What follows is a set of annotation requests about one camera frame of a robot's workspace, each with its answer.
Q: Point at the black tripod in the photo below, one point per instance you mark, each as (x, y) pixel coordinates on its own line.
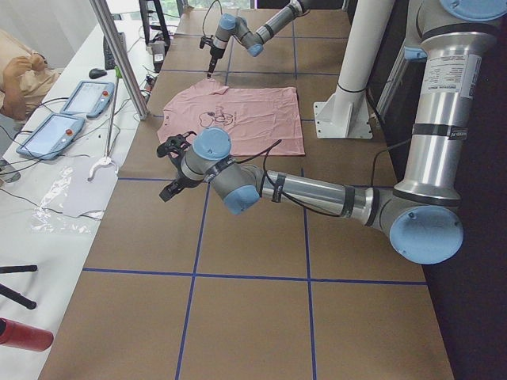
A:
(15, 288)

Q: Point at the red cylinder bottle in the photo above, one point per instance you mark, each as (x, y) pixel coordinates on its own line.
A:
(18, 335)

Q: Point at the near blue teach pendant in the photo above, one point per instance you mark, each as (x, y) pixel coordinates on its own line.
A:
(52, 137)

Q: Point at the seated person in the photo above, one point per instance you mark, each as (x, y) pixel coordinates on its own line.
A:
(26, 78)

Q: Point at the aluminium frame post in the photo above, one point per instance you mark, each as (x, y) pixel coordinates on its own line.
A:
(108, 27)

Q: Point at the pink Snoopy t-shirt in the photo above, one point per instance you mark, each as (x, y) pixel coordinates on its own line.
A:
(253, 118)

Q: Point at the black keyboard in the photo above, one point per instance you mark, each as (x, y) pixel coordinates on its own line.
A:
(109, 60)

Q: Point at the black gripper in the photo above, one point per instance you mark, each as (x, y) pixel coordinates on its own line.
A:
(214, 55)
(177, 180)

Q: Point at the blue teach pendant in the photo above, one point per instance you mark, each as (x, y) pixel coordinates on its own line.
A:
(89, 98)
(52, 137)

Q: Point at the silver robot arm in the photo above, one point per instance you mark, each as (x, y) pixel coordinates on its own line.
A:
(418, 214)
(235, 26)

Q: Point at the white paper sheet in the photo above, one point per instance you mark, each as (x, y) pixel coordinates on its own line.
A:
(83, 195)

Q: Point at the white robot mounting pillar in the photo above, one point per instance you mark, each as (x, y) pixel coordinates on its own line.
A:
(345, 114)

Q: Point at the far blue teach pendant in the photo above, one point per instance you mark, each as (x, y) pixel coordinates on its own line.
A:
(89, 98)

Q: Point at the clear plastic bag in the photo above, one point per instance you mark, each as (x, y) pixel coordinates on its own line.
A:
(50, 218)

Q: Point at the black computer mouse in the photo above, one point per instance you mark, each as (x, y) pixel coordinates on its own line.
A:
(97, 73)

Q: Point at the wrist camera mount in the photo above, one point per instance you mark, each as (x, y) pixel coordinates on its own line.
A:
(175, 145)
(205, 41)

